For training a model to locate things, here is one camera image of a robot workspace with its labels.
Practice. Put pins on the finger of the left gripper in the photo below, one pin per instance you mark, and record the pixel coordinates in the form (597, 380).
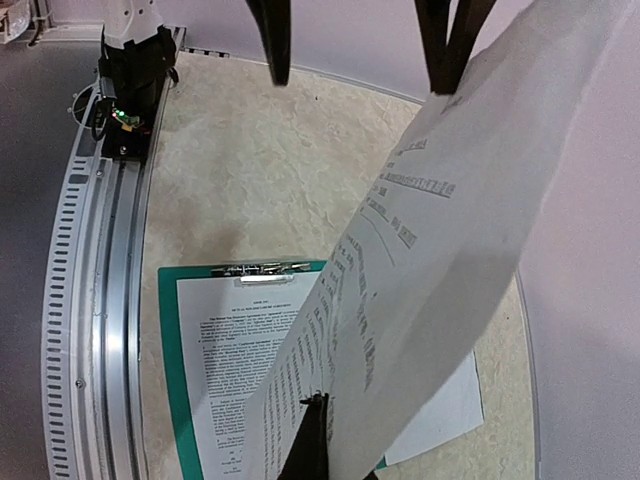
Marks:
(273, 19)
(447, 48)

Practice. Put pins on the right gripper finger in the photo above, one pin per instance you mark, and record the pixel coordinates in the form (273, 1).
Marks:
(308, 456)

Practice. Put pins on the green file folder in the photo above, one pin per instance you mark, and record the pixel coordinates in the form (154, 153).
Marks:
(319, 327)

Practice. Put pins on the printed paper sheet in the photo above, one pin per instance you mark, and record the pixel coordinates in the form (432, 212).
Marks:
(219, 341)
(420, 269)
(453, 411)

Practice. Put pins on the folder cover metal clip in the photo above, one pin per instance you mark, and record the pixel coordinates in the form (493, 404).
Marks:
(275, 272)

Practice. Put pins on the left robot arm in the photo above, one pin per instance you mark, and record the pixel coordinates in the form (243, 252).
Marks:
(136, 21)

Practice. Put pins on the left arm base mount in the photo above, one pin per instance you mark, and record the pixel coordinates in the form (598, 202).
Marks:
(125, 115)

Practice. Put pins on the aluminium front rail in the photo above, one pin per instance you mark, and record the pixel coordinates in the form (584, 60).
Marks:
(90, 330)

